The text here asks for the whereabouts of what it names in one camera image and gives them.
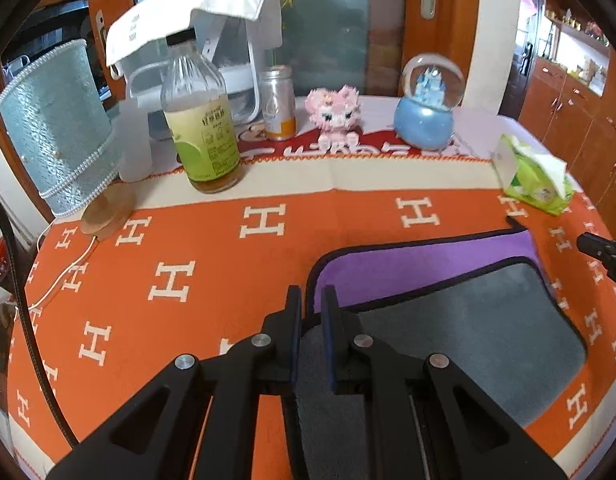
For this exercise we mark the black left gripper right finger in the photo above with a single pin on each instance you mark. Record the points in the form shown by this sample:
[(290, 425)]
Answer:
[(424, 419)]

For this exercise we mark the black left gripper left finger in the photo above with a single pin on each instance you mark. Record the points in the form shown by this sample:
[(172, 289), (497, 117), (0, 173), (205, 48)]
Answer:
[(196, 419)]

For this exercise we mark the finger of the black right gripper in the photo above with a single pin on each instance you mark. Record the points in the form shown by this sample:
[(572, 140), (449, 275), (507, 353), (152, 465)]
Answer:
[(601, 250)]

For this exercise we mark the purple and grey towel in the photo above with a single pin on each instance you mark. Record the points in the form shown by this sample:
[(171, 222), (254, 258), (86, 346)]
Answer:
[(482, 300)]

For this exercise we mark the green tissue pack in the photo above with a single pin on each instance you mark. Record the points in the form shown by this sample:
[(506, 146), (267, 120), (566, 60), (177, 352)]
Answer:
[(537, 179)]

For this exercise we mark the brown wooden cabinet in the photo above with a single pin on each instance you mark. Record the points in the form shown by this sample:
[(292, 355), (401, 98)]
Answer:
[(578, 126)]

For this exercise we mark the orange H-pattern tablecloth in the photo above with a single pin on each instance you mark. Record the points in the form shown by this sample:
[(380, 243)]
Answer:
[(194, 273)]

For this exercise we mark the blue castle snow globe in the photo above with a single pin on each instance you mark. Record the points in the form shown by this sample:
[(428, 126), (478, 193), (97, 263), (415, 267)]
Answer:
[(432, 87)]

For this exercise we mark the pink block toy figure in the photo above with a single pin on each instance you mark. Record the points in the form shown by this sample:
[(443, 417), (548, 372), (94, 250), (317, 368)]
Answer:
[(334, 113)]

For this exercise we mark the teal lamp with pearls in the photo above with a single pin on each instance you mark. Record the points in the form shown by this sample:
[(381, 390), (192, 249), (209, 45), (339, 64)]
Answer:
[(66, 142)]

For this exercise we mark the glass bottle yellow label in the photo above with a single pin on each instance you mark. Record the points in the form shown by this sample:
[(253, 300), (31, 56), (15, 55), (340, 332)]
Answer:
[(197, 111)]

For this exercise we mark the small metal can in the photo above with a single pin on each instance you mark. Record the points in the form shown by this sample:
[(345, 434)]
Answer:
[(278, 104)]

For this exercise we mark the white appliance with cloth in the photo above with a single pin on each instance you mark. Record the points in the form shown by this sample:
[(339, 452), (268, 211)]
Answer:
[(232, 34)]

